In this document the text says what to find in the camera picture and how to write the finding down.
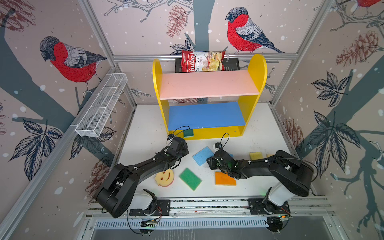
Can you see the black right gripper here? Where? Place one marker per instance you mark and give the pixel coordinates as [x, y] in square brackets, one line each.
[211, 160]

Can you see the black wire basket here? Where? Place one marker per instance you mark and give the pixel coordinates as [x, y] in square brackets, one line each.
[228, 65]

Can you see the yellow sponge rear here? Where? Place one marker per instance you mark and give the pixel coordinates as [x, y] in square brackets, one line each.
[256, 156]

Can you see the yellow shelf unit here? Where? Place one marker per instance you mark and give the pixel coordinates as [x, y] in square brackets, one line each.
[210, 120]

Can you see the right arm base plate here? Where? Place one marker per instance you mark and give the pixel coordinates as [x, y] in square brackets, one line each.
[261, 207]

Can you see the red cassava chips bag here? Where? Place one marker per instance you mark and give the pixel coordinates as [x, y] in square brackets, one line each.
[193, 61]

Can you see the dark green scrub sponge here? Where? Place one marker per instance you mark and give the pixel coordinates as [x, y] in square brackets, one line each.
[188, 133]

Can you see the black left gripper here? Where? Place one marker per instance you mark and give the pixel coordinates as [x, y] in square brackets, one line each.
[185, 150]

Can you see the light blue sponge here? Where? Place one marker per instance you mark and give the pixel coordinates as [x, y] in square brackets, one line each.
[202, 156]

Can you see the white mesh wall basket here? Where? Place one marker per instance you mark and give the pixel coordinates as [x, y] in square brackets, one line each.
[98, 113]

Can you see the yellow smiley face sponge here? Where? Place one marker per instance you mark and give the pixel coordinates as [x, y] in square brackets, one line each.
[165, 179]

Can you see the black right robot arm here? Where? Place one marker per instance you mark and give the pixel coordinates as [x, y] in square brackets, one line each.
[294, 176]

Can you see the light green scrub sponge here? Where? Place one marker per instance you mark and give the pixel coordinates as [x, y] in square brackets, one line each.
[190, 179]

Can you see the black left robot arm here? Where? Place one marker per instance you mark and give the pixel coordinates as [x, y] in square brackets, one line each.
[116, 193]

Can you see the aluminium front rail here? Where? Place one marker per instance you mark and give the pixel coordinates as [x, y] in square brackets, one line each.
[242, 206]

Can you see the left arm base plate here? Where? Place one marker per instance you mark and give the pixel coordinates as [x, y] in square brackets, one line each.
[157, 208]

